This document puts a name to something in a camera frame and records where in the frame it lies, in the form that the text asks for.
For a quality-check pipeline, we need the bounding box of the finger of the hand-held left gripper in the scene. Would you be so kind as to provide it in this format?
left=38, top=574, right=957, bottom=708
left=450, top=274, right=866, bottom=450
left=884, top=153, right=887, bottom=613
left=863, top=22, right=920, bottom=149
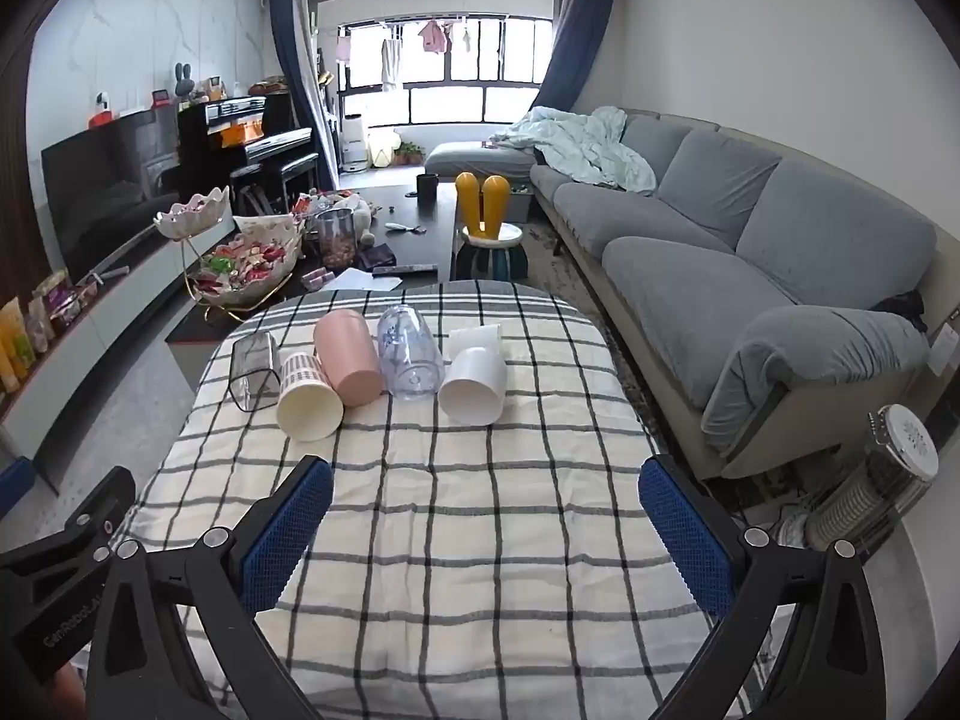
left=0, top=467, right=138, bottom=587

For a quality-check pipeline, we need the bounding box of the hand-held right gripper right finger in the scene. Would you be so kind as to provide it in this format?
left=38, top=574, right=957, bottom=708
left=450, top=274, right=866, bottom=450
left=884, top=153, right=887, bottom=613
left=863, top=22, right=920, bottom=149
left=637, top=454, right=890, bottom=720

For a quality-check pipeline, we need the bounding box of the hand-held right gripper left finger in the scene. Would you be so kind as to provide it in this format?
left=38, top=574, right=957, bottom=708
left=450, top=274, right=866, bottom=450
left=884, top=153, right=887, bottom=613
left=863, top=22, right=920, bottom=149
left=86, top=456, right=335, bottom=720

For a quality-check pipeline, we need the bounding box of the cream pink striped cup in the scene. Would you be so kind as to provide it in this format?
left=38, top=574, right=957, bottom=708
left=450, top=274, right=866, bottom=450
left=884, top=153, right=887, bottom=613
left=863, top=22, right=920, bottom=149
left=275, top=350, right=345, bottom=443

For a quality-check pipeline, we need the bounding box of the clear square glass cup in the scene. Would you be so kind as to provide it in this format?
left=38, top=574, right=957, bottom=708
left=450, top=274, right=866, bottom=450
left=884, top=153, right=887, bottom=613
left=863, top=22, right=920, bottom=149
left=230, top=331, right=283, bottom=413

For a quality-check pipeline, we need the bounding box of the clear plastic cup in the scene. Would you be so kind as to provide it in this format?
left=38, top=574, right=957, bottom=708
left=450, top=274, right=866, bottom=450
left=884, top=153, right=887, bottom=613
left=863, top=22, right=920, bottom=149
left=376, top=304, right=440, bottom=401

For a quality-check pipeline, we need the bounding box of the white round cup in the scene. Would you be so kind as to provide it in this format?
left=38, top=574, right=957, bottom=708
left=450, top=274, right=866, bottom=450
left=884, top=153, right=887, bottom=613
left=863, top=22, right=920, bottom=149
left=438, top=345, right=508, bottom=425

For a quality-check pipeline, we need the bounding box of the white square cup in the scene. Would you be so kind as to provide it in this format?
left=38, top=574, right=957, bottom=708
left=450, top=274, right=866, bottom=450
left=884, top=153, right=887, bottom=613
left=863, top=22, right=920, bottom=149
left=447, top=322, right=503, bottom=362

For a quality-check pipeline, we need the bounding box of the white tv cabinet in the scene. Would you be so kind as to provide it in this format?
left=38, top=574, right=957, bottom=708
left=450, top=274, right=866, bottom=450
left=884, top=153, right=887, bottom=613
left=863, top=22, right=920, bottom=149
left=0, top=238, right=205, bottom=497

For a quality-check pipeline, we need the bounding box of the yellow snack packet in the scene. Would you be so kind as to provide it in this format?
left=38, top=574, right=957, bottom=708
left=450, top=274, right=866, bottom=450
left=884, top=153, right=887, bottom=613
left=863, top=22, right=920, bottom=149
left=0, top=298, right=35, bottom=392

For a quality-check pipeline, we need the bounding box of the black white checked tablecloth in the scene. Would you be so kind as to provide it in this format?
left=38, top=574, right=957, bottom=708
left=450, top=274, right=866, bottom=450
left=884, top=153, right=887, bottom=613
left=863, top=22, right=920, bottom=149
left=124, top=279, right=760, bottom=720

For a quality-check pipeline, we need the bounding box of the white cylindrical heater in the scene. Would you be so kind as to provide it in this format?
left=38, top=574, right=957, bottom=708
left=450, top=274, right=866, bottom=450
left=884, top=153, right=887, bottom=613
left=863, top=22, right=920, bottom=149
left=805, top=404, right=940, bottom=553

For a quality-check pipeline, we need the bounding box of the white paper sheet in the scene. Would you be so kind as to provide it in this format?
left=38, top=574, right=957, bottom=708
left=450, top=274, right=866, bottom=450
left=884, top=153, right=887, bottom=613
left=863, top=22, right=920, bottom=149
left=327, top=269, right=404, bottom=293

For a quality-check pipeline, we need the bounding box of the large white shell snack bowl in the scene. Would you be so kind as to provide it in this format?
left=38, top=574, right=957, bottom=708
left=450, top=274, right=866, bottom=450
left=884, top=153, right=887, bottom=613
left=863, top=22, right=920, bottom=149
left=196, top=213, right=302, bottom=309

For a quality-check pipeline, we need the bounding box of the clear snack jar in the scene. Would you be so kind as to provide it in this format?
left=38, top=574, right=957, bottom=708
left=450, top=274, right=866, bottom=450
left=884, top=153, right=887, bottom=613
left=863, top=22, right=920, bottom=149
left=314, top=208, right=360, bottom=270

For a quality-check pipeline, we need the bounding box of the grey sofa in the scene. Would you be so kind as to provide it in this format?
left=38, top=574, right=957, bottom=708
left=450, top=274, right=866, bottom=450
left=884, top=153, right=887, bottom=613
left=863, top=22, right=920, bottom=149
left=424, top=109, right=940, bottom=482

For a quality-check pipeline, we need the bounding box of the dark coffee table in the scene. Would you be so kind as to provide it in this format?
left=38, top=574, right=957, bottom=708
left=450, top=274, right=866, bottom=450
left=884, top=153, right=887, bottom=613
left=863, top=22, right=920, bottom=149
left=168, top=180, right=459, bottom=347

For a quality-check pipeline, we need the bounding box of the black bag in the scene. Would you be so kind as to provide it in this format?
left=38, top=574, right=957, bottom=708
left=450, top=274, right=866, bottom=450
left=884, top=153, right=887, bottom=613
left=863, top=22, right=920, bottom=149
left=873, top=288, right=932, bottom=332

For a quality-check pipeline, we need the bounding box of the small white shell bowl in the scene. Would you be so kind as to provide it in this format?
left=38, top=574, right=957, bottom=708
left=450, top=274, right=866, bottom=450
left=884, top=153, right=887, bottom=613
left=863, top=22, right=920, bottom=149
left=153, top=187, right=233, bottom=242

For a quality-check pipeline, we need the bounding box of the black television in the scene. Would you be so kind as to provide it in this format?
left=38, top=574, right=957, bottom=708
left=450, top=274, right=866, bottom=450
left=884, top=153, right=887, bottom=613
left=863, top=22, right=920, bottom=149
left=40, top=108, right=182, bottom=284

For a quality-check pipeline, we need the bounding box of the black piano bench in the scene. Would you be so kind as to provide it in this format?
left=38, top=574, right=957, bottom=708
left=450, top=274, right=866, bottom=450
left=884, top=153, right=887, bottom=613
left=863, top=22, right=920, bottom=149
left=228, top=153, right=321, bottom=215

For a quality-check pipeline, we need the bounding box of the yellow rabbit ear stool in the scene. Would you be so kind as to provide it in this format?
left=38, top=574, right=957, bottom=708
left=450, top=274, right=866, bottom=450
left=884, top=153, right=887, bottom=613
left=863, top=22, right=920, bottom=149
left=453, top=172, right=527, bottom=283

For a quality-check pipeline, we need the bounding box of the white air purifier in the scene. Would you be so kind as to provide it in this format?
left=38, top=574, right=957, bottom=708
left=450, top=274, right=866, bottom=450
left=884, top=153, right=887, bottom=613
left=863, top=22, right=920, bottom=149
left=340, top=113, right=371, bottom=170

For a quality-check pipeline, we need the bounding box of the black piano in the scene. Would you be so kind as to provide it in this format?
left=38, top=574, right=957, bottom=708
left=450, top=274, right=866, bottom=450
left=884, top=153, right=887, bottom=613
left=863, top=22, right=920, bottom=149
left=177, top=93, right=320, bottom=200

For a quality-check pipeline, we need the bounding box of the light blue blanket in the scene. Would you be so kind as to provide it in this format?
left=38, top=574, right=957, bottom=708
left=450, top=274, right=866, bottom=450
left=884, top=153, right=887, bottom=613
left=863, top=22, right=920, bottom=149
left=487, top=106, right=659, bottom=194

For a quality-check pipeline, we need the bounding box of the blue curtain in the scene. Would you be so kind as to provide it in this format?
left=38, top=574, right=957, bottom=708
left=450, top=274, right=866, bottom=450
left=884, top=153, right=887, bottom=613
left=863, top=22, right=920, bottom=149
left=528, top=0, right=617, bottom=118
left=268, top=0, right=339, bottom=193

